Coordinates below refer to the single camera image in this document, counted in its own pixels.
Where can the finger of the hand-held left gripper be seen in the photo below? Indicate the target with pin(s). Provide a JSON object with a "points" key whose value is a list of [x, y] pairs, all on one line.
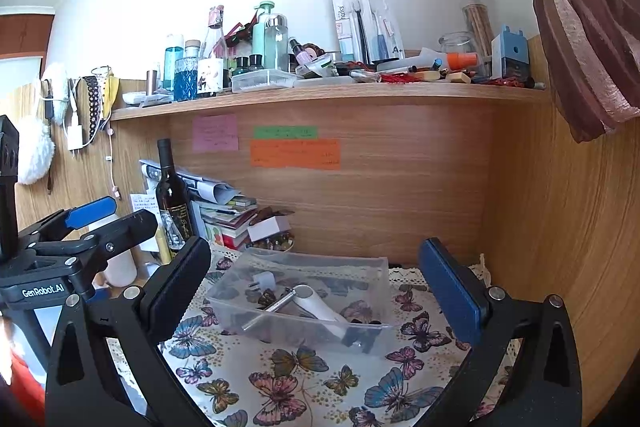
{"points": [[125, 227], [90, 213]]}

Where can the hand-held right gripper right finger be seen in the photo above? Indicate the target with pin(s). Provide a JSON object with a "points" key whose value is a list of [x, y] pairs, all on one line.
{"points": [[445, 287]]}

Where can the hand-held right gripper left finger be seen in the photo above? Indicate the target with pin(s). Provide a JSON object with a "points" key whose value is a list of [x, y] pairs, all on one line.
{"points": [[180, 287]]}

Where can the white plug adapter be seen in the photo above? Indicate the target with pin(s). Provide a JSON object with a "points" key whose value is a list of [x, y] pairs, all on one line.
{"points": [[262, 283]]}

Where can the silver metal tool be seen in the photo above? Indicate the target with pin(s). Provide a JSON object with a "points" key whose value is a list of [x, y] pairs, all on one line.
{"points": [[272, 304]]}

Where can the clear plastic container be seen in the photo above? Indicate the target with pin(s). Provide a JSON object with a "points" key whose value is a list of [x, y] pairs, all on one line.
{"points": [[280, 337]]}

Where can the white handheld device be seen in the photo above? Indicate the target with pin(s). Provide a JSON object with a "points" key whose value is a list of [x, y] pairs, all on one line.
{"points": [[320, 307]]}

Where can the handwritten paper note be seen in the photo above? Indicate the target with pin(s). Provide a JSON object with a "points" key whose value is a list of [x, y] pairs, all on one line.
{"points": [[145, 207]]}

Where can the white plastic bottle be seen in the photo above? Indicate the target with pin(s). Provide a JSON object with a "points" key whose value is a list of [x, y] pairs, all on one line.
{"points": [[122, 269]]}

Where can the dark wine bottle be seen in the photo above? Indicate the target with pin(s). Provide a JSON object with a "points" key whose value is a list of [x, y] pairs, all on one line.
{"points": [[172, 202]]}

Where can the stack of books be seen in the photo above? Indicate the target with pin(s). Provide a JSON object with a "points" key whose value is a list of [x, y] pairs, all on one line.
{"points": [[225, 227]]}

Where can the white charger plug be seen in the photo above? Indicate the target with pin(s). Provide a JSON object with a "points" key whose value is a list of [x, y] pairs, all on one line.
{"points": [[76, 137]]}

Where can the white fluffy duster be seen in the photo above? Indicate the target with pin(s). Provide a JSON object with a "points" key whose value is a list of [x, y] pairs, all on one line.
{"points": [[35, 152]]}

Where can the rolled newspaper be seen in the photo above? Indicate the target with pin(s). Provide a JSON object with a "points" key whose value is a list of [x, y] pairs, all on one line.
{"points": [[210, 189]]}

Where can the red cloth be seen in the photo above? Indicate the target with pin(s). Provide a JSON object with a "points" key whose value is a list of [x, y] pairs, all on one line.
{"points": [[27, 382]]}

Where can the small white box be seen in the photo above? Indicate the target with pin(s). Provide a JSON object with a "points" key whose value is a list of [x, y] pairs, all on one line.
{"points": [[270, 227]]}

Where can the yellow hanging cloth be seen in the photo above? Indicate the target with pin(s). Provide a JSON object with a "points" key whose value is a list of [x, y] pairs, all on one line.
{"points": [[114, 89]]}

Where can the white flat case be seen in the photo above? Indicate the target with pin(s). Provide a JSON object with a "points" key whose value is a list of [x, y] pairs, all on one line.
{"points": [[145, 98]]}

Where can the pink sticky note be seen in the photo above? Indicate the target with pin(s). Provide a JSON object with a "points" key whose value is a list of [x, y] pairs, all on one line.
{"points": [[215, 133]]}

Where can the butterfly print tablecloth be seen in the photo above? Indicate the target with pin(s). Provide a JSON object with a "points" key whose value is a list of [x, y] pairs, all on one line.
{"points": [[320, 377]]}

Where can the blue patterned glass bottle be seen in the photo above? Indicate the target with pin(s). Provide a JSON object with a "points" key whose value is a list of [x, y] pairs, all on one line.
{"points": [[186, 82]]}

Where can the white printed mug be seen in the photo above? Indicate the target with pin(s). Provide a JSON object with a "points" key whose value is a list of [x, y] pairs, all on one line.
{"points": [[210, 77]]}

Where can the orange paper note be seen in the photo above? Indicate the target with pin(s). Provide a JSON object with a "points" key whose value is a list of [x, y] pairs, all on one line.
{"points": [[295, 154]]}

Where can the clear bottle blue liquid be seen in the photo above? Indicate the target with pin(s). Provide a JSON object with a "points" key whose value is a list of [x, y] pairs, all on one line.
{"points": [[174, 57]]}

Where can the green sticky note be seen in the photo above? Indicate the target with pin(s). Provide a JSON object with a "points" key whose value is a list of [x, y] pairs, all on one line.
{"points": [[285, 132]]}

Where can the cork stoppered bottle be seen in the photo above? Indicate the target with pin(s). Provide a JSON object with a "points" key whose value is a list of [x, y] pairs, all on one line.
{"points": [[193, 48]]}

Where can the brown wooden cabinet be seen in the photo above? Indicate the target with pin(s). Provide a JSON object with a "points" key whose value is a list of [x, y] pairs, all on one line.
{"points": [[25, 32]]}

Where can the clear plastic tray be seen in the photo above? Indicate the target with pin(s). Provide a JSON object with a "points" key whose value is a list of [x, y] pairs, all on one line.
{"points": [[262, 79]]}

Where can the tall clear bottle pink tag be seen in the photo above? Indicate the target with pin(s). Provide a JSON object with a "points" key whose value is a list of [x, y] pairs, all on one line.
{"points": [[215, 39]]}

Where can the wooden shelf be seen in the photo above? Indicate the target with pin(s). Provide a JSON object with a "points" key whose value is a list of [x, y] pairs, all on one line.
{"points": [[325, 97]]}

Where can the orange and white tube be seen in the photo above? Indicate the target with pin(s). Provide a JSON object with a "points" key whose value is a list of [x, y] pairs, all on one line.
{"points": [[457, 59]]}

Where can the mint green bottle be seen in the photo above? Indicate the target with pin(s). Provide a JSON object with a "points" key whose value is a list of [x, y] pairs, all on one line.
{"points": [[260, 42]]}

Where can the clear bottle silver cap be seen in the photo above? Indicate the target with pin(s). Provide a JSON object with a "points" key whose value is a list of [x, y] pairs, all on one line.
{"points": [[276, 47]]}

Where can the blue pencil sharpener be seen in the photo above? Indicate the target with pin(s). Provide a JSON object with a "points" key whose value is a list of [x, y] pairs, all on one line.
{"points": [[510, 54]]}

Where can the small pink spray bottle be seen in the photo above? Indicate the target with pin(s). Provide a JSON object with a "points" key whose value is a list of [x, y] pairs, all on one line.
{"points": [[298, 52]]}

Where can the tall jar of sticks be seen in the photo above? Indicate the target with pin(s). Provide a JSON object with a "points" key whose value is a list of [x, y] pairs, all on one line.
{"points": [[477, 27]]}

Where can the toothbrush package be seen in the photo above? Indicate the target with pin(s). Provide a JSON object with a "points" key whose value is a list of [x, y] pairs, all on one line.
{"points": [[377, 27]]}

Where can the white cardboard package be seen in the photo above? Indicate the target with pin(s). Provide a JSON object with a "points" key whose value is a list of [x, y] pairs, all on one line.
{"points": [[342, 27]]}

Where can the maroon tied curtain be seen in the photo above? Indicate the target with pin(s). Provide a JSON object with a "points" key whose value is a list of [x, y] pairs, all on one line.
{"points": [[580, 32]]}

